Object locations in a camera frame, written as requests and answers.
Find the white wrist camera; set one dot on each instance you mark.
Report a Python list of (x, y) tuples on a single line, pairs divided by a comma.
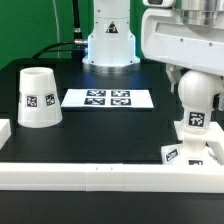
[(159, 3)]

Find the white fiducial marker sheet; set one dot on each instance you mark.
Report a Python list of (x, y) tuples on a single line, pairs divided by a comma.
[(107, 98)]

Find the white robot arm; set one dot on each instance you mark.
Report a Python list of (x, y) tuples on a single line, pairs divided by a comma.
[(112, 45)]

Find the white front fence bar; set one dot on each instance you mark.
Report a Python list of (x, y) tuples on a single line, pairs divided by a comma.
[(111, 177)]

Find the white left fence bar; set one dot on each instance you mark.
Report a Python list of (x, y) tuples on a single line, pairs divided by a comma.
[(5, 131)]

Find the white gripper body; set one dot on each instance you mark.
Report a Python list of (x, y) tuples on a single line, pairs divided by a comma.
[(165, 39)]

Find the white lamp base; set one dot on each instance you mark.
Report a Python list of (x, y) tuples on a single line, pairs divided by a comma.
[(192, 150)]

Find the white lamp bulb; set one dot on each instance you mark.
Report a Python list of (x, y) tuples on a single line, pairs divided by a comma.
[(196, 91)]

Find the white right fence bar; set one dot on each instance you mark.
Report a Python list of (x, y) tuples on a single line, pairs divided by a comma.
[(215, 141)]

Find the white fence bar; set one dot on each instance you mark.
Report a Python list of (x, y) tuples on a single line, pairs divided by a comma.
[(111, 177), (5, 131), (215, 141)]

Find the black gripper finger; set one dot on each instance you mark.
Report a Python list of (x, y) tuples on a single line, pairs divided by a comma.
[(174, 75), (218, 101)]

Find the white lamp shade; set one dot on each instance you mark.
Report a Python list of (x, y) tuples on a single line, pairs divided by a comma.
[(38, 106)]

